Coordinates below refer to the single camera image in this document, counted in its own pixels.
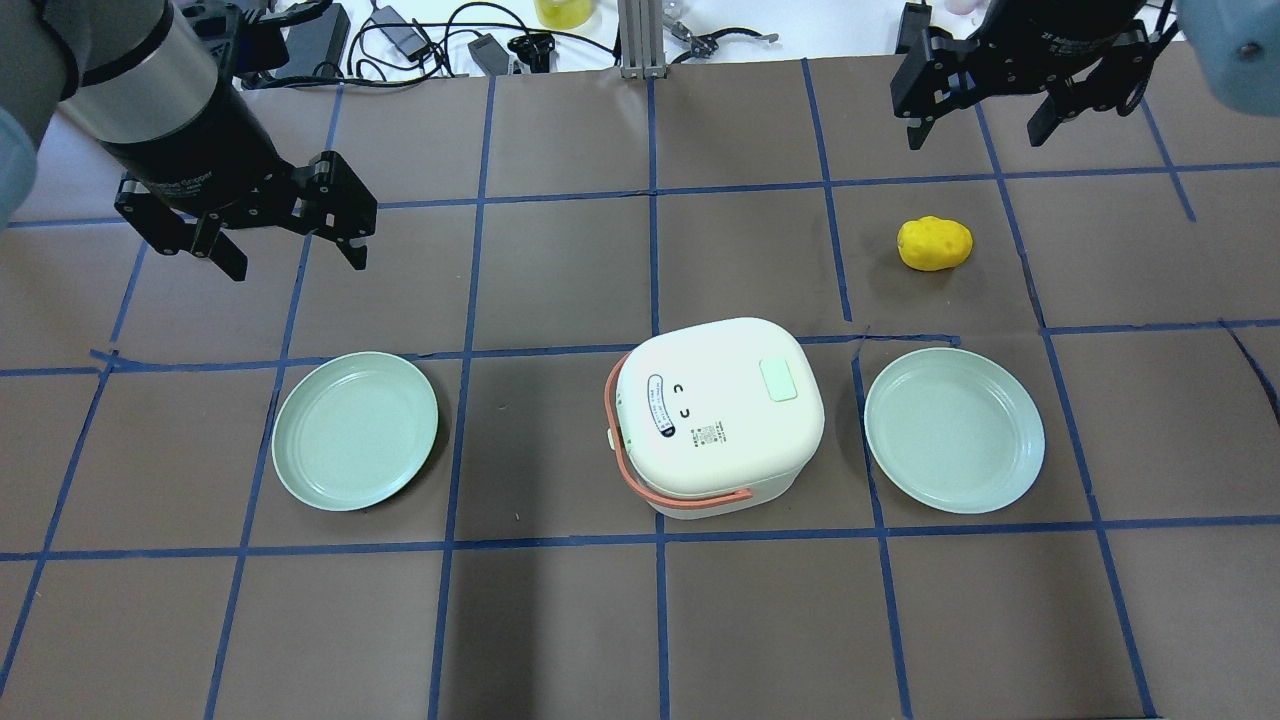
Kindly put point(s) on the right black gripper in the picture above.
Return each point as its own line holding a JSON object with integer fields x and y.
{"x": 1075, "y": 40}

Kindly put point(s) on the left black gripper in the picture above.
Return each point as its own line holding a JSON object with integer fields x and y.
{"x": 190, "y": 135}

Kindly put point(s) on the white rice cooker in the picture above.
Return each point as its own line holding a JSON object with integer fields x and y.
{"x": 714, "y": 418}

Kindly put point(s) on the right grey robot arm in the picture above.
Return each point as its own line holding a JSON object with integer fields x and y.
{"x": 1235, "y": 44}

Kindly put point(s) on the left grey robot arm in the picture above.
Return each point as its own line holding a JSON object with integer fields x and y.
{"x": 151, "y": 82}

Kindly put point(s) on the green plate near left arm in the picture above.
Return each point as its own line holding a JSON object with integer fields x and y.
{"x": 354, "y": 431}

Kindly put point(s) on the green plate near right arm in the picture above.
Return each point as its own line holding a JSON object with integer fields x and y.
{"x": 954, "y": 430}

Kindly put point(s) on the yellow toy potato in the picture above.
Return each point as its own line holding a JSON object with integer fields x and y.
{"x": 934, "y": 244}

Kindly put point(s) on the black power adapter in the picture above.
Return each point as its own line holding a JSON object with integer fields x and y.
{"x": 491, "y": 57}

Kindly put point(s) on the yellow cup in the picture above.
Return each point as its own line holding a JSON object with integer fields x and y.
{"x": 564, "y": 14}

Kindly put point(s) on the aluminium frame post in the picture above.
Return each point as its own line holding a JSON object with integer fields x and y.
{"x": 640, "y": 32}

